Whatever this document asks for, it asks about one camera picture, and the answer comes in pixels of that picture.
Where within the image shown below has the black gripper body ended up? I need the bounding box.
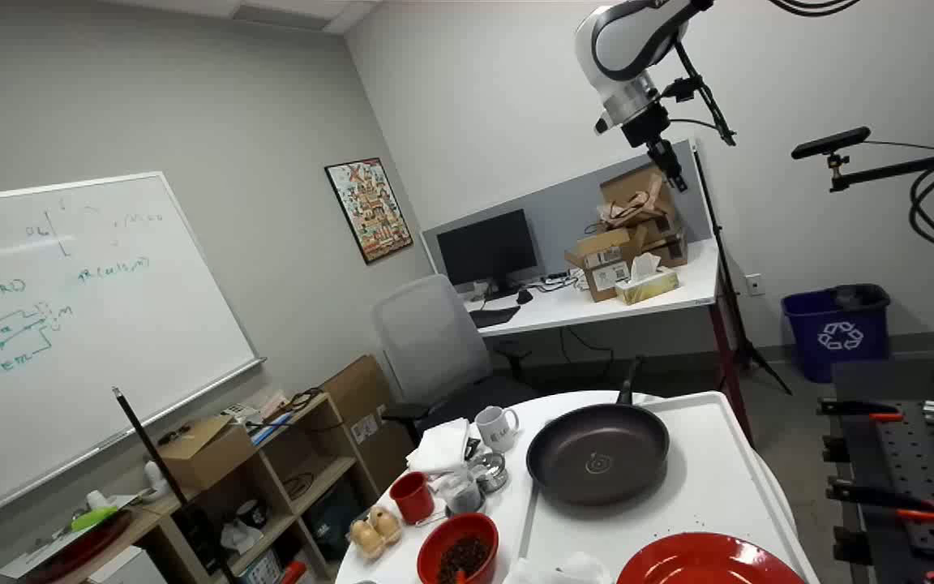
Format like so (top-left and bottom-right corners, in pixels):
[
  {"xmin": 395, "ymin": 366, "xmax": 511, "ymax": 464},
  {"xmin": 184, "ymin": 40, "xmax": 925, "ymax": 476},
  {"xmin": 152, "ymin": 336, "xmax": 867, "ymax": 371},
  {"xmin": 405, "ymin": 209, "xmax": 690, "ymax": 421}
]
[{"xmin": 618, "ymin": 99, "xmax": 674, "ymax": 155}]

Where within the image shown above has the black frying pan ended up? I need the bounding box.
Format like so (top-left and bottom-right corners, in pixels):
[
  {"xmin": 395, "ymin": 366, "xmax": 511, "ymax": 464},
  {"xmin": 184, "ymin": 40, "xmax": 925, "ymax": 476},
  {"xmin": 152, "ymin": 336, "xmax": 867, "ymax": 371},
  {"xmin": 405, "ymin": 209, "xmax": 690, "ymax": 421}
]
[{"xmin": 522, "ymin": 354, "xmax": 674, "ymax": 513}]

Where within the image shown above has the open cardboard box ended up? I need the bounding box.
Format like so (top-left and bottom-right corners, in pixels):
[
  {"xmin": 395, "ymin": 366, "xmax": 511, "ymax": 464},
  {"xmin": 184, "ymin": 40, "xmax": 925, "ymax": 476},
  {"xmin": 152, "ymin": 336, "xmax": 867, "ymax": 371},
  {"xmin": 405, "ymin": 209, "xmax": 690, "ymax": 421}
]
[{"xmin": 595, "ymin": 163, "xmax": 676, "ymax": 234}]

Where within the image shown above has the grey desk partition panel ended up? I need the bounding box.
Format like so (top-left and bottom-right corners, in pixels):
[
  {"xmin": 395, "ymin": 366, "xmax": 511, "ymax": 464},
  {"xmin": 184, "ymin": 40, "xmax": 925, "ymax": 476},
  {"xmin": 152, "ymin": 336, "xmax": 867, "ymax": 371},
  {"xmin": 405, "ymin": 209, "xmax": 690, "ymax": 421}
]
[{"xmin": 420, "ymin": 139, "xmax": 714, "ymax": 287}]

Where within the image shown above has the tissue box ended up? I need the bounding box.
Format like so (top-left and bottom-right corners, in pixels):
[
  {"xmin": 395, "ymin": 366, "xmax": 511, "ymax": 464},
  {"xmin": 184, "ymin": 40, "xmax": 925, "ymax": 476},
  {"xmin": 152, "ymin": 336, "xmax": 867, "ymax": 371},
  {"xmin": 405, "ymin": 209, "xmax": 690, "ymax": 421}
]
[{"xmin": 611, "ymin": 254, "xmax": 684, "ymax": 307}]

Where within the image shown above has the cardboard box with label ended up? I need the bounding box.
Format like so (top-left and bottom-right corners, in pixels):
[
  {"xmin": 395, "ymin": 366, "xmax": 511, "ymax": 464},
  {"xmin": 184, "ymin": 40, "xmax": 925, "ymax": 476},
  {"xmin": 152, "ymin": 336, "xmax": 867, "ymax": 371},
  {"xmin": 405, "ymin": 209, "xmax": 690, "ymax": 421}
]
[{"xmin": 565, "ymin": 224, "xmax": 637, "ymax": 304}]

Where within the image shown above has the black tripod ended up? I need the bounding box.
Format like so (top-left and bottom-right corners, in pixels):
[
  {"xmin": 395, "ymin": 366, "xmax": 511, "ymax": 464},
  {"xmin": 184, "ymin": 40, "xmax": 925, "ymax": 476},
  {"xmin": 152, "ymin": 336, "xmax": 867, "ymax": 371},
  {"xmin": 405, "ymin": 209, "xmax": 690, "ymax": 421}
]
[{"xmin": 670, "ymin": 40, "xmax": 796, "ymax": 398}]

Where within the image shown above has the black computer monitor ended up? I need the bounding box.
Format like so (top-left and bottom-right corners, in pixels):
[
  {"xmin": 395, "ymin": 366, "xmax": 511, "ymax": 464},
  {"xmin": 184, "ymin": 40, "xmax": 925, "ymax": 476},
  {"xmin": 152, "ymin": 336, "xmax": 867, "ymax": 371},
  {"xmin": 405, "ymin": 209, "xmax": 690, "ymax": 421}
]
[{"xmin": 432, "ymin": 206, "xmax": 540, "ymax": 303}]

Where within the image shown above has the white office desk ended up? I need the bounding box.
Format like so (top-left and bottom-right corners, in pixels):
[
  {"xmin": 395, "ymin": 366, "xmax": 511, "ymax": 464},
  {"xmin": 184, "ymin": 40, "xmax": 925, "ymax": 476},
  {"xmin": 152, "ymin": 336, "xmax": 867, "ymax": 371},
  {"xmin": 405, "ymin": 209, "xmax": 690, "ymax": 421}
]
[{"xmin": 462, "ymin": 238, "xmax": 756, "ymax": 443}]

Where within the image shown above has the blue recycling bin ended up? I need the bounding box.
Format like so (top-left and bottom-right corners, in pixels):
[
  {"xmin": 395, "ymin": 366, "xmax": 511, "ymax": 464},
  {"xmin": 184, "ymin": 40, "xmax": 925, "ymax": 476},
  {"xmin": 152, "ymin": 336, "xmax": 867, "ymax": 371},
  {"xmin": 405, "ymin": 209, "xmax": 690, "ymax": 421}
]
[{"xmin": 778, "ymin": 283, "xmax": 894, "ymax": 385}]

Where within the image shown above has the black keyboard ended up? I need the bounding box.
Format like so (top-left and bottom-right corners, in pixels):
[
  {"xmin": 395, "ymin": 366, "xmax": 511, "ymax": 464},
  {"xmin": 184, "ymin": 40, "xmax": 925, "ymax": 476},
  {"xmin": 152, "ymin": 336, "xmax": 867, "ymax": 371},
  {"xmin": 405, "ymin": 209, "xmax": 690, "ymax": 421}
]
[{"xmin": 467, "ymin": 304, "xmax": 522, "ymax": 332}]

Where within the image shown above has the framed colourful poster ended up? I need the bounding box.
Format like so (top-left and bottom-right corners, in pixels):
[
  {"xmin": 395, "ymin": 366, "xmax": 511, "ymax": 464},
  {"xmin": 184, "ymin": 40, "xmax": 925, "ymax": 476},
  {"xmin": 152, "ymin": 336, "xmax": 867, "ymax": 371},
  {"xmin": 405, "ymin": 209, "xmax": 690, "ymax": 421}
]
[{"xmin": 320, "ymin": 155, "xmax": 418, "ymax": 269}]

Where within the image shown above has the grey office chair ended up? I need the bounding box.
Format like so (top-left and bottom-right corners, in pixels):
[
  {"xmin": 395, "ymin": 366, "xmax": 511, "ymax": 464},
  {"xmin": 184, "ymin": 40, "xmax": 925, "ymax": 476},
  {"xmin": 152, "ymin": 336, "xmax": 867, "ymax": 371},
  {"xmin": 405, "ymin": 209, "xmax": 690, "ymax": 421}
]
[{"xmin": 367, "ymin": 273, "xmax": 540, "ymax": 435}]

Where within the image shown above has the white tray board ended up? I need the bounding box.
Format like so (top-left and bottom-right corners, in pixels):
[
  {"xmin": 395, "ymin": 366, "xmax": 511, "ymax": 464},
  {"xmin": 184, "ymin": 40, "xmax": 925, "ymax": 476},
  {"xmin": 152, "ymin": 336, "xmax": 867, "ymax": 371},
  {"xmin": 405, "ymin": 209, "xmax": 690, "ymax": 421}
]
[{"xmin": 511, "ymin": 385, "xmax": 821, "ymax": 584}]

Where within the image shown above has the white mug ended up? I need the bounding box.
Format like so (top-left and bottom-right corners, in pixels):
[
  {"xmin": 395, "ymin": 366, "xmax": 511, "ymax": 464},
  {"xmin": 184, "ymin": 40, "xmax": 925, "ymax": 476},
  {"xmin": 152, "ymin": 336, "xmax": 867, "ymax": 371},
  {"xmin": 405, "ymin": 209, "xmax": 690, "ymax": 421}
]
[{"xmin": 470, "ymin": 404, "xmax": 522, "ymax": 455}]

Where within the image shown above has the shiny metal jar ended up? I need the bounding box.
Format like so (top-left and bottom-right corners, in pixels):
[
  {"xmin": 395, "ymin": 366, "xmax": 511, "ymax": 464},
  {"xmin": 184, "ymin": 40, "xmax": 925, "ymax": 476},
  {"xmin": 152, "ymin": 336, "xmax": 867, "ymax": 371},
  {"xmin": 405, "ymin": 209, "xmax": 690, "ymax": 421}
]
[{"xmin": 462, "ymin": 449, "xmax": 511, "ymax": 496}]

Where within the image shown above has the black work table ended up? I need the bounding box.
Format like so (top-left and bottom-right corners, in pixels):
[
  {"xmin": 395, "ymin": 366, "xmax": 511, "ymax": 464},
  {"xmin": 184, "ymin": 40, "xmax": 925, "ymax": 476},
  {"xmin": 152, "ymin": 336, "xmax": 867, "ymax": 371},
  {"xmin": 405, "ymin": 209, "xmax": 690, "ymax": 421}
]
[{"xmin": 817, "ymin": 354, "xmax": 934, "ymax": 584}]

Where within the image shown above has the grey metal cup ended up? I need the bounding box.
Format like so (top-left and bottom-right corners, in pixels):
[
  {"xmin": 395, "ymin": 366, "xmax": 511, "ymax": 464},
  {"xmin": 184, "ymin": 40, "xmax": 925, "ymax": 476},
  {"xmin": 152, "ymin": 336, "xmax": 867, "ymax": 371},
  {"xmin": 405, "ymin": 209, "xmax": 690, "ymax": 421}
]
[{"xmin": 437, "ymin": 471, "xmax": 489, "ymax": 518}]

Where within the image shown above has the red plate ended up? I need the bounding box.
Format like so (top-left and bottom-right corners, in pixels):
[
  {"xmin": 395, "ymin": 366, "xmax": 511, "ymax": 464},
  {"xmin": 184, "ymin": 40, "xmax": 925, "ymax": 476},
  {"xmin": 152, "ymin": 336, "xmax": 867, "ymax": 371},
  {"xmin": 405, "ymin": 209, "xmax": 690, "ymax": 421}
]
[{"xmin": 611, "ymin": 530, "xmax": 811, "ymax": 584}]

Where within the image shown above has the red cup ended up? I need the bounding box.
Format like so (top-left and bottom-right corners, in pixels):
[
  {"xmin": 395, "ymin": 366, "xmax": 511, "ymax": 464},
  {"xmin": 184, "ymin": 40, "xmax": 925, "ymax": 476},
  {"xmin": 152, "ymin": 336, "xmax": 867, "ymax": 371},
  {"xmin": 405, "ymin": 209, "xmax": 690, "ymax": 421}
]
[{"xmin": 390, "ymin": 471, "xmax": 442, "ymax": 530}]

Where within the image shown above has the wooden shelf unit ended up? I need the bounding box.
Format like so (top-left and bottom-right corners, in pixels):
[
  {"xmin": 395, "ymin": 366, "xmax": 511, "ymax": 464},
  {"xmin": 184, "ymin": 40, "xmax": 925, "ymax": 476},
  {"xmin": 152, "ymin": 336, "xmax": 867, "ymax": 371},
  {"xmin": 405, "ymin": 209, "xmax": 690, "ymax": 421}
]
[{"xmin": 0, "ymin": 391, "xmax": 383, "ymax": 584}]

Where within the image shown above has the red bowl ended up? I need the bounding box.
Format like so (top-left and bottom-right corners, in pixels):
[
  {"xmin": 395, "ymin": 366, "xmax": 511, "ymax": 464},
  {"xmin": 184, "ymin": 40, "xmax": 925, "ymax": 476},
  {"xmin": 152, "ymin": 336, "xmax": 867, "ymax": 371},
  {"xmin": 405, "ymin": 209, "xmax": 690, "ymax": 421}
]
[{"xmin": 414, "ymin": 510, "xmax": 502, "ymax": 584}]

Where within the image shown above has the tan bread roll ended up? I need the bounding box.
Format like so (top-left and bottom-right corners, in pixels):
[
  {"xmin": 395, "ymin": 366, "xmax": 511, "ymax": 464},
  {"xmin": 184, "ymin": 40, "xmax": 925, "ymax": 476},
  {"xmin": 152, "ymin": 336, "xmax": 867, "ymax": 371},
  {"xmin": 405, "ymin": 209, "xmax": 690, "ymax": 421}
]
[
  {"xmin": 367, "ymin": 504, "xmax": 405, "ymax": 544},
  {"xmin": 345, "ymin": 516, "xmax": 383, "ymax": 566}
]

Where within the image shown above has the small cardboard box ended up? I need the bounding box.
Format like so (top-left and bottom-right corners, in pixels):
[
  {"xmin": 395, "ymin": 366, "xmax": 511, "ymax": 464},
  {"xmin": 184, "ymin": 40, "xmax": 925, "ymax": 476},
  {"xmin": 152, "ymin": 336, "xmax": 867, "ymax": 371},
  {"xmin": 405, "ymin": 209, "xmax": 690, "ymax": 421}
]
[{"xmin": 154, "ymin": 413, "xmax": 255, "ymax": 501}]

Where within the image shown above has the thin black pole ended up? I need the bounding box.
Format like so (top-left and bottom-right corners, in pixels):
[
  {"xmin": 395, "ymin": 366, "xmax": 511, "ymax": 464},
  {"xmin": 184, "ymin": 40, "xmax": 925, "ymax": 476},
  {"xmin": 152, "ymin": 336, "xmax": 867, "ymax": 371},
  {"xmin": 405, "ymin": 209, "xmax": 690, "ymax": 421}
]
[{"xmin": 110, "ymin": 385, "xmax": 234, "ymax": 584}]

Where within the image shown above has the whiteboard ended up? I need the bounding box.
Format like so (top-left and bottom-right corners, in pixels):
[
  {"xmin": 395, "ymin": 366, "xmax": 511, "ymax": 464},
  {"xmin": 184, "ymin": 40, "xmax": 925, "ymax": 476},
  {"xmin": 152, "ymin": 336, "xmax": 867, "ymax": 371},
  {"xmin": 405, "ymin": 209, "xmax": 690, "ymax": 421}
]
[{"xmin": 0, "ymin": 170, "xmax": 267, "ymax": 540}]

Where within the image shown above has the green object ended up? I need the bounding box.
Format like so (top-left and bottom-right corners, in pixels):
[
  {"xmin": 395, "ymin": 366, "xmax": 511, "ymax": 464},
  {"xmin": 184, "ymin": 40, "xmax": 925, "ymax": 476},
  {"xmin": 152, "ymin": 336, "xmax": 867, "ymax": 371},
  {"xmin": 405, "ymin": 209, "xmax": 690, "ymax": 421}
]
[{"xmin": 69, "ymin": 501, "xmax": 124, "ymax": 535}]

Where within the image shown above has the red dish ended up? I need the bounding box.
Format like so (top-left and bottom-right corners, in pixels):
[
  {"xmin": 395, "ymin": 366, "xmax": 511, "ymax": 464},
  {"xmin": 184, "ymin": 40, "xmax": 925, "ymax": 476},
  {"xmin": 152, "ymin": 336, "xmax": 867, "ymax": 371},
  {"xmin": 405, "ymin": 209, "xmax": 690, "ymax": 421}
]
[{"xmin": 23, "ymin": 510, "xmax": 136, "ymax": 584}]

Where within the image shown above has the black ring light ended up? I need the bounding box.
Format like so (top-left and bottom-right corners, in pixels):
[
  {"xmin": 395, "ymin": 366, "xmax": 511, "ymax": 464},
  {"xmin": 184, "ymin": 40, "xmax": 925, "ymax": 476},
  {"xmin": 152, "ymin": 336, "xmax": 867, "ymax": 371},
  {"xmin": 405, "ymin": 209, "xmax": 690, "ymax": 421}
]
[{"xmin": 767, "ymin": 0, "xmax": 861, "ymax": 18}]

